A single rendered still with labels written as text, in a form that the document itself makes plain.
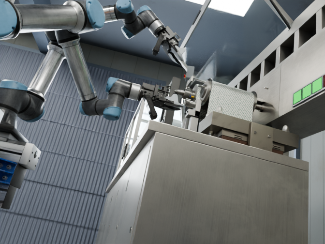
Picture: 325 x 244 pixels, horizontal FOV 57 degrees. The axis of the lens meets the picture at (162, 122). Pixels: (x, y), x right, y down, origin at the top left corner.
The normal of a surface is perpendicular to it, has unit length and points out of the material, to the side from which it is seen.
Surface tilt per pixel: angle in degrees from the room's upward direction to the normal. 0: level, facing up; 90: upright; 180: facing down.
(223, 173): 90
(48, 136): 90
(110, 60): 90
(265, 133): 90
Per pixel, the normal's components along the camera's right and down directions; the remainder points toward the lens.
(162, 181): 0.24, -0.31
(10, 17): 0.80, 0.03
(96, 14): 0.92, -0.06
